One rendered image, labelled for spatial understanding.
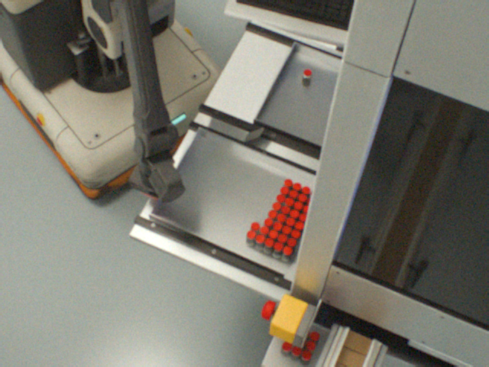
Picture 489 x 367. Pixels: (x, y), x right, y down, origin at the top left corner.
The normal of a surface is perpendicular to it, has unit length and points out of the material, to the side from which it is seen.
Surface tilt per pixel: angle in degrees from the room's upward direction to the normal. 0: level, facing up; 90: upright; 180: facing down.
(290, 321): 0
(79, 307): 0
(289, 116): 0
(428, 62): 90
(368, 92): 90
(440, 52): 90
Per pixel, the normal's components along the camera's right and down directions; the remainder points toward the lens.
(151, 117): 0.52, 0.38
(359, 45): -0.41, 0.80
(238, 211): 0.03, -0.47
